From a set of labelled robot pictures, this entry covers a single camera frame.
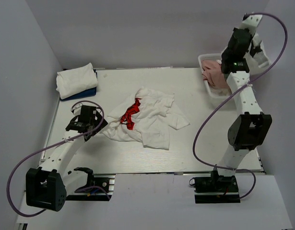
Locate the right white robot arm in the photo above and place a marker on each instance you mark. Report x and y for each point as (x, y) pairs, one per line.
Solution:
(252, 125)

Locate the white plastic basket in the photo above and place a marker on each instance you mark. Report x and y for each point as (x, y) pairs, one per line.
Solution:
(216, 97)

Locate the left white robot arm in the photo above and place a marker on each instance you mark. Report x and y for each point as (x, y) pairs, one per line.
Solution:
(48, 186)

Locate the folded blue t-shirt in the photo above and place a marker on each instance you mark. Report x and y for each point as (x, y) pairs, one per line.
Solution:
(82, 93)

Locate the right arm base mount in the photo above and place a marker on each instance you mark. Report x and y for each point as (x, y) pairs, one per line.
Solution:
(215, 189)

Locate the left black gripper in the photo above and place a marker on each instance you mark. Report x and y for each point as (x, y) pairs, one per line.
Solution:
(103, 124)

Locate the folded white t-shirt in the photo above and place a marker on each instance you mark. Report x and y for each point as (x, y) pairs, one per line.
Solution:
(75, 80)

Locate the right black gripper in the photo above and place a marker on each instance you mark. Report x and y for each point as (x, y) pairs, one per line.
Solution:
(249, 39)

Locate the white red-print t-shirt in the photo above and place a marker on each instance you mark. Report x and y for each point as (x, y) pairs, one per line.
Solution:
(145, 117)

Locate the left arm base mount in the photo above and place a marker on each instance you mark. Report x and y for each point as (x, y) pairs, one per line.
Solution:
(97, 187)

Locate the pink t-shirt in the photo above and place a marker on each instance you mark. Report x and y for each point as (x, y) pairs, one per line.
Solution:
(213, 75)

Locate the white black-print t-shirt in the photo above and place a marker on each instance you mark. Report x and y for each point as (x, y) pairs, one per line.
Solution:
(256, 56)

